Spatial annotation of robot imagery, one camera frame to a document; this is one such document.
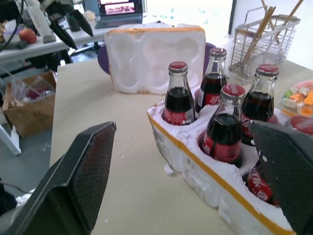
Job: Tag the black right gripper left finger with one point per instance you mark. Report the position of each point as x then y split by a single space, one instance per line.
73 186

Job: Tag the brown cardboard box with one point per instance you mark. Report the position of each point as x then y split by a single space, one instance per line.
31 117

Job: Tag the pile of colourful snack packets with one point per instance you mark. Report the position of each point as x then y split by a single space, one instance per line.
300 98

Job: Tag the cream coloured small object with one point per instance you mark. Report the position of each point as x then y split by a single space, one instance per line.
89 16

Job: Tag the dark cylindrical cup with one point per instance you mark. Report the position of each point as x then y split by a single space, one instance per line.
74 23

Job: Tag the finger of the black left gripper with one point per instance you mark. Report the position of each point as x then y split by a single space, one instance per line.
63 35
84 23

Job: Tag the dark grey laptop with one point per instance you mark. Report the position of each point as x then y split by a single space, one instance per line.
117 18

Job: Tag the wooden chopstick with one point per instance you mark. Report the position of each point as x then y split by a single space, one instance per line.
262 34
291 17
258 36
267 13

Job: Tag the clear plastic bag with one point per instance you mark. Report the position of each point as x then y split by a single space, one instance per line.
36 85

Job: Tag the glass cola bottle red cap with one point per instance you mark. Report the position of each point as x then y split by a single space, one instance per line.
259 105
211 83
258 186
222 137
178 102

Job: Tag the white foam lid yellow tape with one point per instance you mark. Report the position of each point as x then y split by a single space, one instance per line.
156 71

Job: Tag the red apple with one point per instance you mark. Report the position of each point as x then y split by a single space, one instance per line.
28 36

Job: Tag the white foam crate yellow tape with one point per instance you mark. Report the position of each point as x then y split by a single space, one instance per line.
195 171

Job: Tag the white table leg frame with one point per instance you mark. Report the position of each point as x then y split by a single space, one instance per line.
11 139

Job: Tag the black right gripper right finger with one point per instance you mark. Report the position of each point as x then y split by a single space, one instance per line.
291 171

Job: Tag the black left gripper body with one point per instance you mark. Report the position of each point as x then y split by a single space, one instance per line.
57 13

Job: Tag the purple round object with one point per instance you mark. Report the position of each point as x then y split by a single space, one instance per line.
102 60

